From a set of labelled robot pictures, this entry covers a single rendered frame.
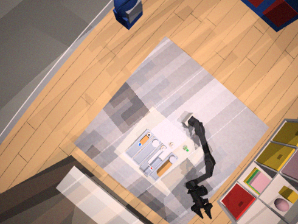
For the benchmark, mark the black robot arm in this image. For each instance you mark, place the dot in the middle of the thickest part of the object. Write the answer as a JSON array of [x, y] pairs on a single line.
[[193, 189]]

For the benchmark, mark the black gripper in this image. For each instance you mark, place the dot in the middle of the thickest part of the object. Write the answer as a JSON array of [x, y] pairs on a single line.
[[200, 205]]

